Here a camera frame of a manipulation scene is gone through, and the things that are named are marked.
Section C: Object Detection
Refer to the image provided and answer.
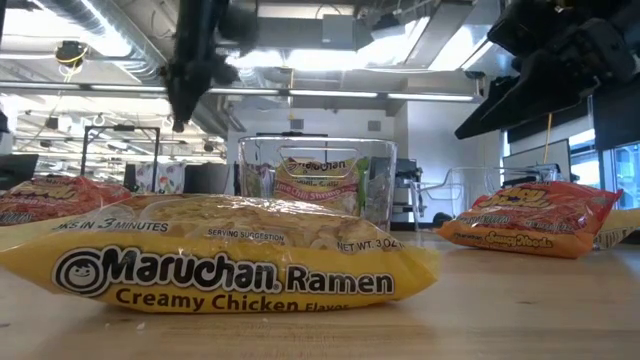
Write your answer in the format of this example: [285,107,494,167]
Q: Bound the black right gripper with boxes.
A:
[453,0,640,141]

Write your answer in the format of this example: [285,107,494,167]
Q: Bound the yellow creamy chicken ramen pack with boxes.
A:
[0,193,442,315]

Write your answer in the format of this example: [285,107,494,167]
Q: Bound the rectangular metal air duct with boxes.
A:
[359,0,511,77]

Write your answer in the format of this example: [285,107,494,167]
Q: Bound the linear ceiling light strip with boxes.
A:
[0,82,481,104]

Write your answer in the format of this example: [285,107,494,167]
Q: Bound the black computer monitor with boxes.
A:
[0,153,40,192]
[183,162,239,196]

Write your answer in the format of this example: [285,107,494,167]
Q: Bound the lime chili shrimp ramen pack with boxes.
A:
[272,155,371,217]

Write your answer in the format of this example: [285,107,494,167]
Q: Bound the grey metal cabinet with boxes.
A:
[394,158,425,225]

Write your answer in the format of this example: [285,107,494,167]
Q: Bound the floral patterned board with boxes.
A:
[133,160,187,196]

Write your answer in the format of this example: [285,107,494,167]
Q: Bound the bright window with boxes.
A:
[569,128,640,211]

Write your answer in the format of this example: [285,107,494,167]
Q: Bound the silver spiral air duct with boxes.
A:
[37,0,234,134]

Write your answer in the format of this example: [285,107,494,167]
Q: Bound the orange saucy noodles pack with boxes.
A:
[0,174,134,227]
[435,180,624,260]

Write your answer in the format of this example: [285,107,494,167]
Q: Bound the yellow black ceiling cord reel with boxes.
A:
[53,39,90,69]

